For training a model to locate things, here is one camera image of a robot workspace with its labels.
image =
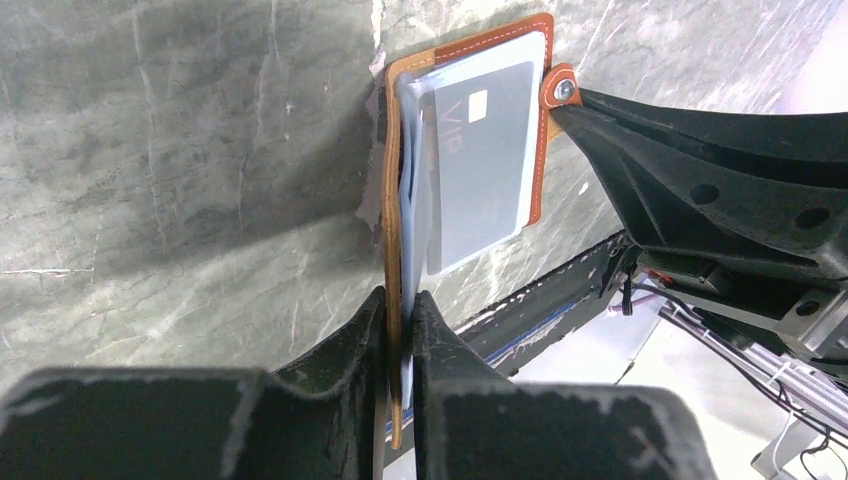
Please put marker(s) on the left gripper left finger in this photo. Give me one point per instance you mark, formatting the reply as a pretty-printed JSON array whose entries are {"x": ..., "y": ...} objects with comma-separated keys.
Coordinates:
[{"x": 322, "y": 416}]

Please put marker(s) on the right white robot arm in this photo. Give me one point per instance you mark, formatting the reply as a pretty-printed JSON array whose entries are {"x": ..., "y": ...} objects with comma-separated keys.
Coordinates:
[{"x": 814, "y": 400}]

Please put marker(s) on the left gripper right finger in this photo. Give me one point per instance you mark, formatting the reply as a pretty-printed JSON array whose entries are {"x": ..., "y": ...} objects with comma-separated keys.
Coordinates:
[{"x": 470, "y": 422}]

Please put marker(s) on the black credit card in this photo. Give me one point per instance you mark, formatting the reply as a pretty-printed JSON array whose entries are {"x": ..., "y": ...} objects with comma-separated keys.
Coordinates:
[{"x": 482, "y": 122}]

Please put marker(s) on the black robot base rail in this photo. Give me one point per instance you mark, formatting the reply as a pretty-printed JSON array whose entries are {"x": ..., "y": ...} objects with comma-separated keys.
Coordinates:
[{"x": 512, "y": 331}]

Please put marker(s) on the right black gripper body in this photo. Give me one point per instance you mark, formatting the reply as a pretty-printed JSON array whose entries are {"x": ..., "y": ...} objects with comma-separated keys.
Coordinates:
[{"x": 797, "y": 301}]

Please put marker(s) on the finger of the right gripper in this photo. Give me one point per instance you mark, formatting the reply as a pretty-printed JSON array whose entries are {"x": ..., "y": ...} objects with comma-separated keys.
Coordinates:
[{"x": 761, "y": 193}]

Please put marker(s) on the brown leather card holder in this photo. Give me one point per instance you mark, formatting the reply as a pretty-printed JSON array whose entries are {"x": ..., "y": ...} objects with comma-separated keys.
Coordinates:
[{"x": 409, "y": 186}]

